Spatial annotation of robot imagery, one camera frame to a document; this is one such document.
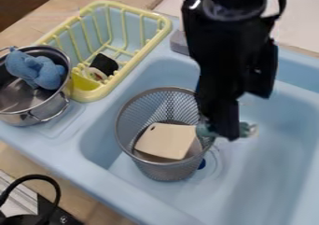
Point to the silver pot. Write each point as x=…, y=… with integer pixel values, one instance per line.
x=25, y=101

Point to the black toy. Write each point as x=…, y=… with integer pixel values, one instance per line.
x=104, y=63

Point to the black bag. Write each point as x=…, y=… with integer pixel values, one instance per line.
x=45, y=214

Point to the light blue toy sink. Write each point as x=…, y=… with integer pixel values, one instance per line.
x=266, y=179

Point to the white and red toy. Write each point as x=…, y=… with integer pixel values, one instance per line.
x=96, y=74

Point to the yellow dish rack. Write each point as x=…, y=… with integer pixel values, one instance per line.
x=89, y=96

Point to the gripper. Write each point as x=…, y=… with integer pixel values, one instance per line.
x=220, y=113

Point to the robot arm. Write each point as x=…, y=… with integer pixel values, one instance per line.
x=232, y=39

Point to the blue cloth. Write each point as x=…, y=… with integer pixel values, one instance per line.
x=39, y=68

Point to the silver mesh basket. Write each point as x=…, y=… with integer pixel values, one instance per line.
x=166, y=105

